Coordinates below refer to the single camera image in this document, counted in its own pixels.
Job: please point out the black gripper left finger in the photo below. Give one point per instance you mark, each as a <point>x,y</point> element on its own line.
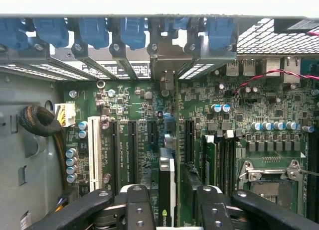
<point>139,210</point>

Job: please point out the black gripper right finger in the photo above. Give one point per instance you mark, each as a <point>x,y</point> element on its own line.
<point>211,210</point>

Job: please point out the black RAM slot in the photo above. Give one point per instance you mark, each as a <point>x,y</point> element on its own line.
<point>229,165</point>
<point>221,165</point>

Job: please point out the green RAM stick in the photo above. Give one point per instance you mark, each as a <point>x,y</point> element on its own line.
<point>210,160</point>

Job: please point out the CPU socket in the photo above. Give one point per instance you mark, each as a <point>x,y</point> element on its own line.
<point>269,190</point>

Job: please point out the long PCIe expansion slot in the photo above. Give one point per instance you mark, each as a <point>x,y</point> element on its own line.
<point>132,145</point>
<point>114,152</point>
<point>190,140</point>

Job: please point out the white PCI expansion slot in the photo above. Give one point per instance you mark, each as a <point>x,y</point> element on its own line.
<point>94,152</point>

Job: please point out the silver round capacitor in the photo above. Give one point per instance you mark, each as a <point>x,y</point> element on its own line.
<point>255,126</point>
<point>307,128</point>
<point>226,108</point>
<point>71,162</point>
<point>278,126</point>
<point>111,92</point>
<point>71,170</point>
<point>83,125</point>
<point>291,125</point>
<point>266,126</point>
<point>216,108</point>
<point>71,178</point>
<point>83,134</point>
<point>71,152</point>

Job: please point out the short PCIe expansion slot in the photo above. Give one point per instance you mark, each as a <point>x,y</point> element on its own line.
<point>152,133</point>

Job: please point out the metal locking lever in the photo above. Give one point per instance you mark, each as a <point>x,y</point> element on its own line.
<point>310,173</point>

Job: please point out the green motherboard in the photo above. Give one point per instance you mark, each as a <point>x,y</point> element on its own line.
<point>139,100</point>

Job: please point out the white power connector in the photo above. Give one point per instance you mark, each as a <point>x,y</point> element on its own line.
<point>66,114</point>

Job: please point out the grey power supply unit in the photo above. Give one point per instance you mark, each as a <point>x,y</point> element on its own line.
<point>15,165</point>

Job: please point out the perforated metal slot cover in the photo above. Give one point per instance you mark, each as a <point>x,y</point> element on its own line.
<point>37,70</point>
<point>197,70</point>

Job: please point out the metal USB port block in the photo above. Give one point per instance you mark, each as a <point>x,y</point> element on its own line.
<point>233,68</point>
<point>249,67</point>

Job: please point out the black open PC case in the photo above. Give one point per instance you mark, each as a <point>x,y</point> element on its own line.
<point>216,56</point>

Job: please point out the metal rear port block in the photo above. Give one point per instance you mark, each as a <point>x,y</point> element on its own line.
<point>272,65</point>
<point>291,73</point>

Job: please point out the blue card clip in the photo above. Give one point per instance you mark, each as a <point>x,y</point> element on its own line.
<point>12,33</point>
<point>133,33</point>
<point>49,32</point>
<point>93,33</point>
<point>220,33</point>

